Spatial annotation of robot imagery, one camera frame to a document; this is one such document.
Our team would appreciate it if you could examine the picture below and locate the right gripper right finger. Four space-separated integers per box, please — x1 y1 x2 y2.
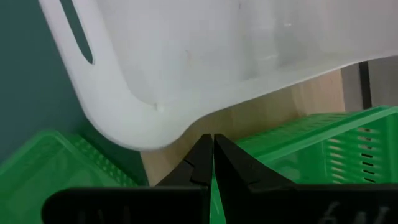
213 133 398 224

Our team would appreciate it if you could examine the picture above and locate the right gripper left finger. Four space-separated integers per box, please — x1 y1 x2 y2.
41 133 215 224

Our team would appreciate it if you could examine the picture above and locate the green plastic mesh basket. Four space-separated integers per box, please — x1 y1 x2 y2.
0 129 149 224
210 105 398 224

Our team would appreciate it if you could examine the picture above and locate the white plastic bin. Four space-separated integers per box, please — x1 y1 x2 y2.
39 0 398 152

